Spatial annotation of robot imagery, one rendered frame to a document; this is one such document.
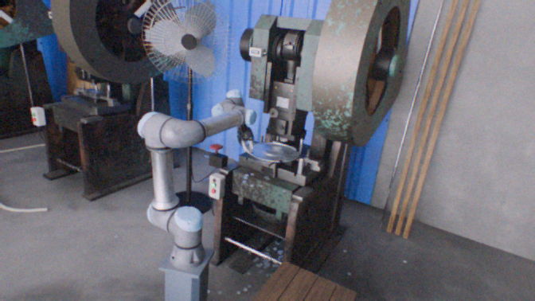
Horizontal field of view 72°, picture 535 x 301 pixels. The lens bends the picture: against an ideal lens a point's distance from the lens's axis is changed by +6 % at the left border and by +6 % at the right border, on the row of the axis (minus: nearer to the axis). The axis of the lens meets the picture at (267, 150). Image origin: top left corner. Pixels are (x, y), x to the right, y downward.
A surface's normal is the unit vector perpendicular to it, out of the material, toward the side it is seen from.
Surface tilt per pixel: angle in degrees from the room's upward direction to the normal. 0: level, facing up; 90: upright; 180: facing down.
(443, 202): 90
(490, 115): 90
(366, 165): 90
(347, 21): 64
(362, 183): 90
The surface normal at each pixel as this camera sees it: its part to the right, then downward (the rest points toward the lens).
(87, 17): 0.84, 0.27
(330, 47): -0.48, 0.09
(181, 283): -0.21, 0.33
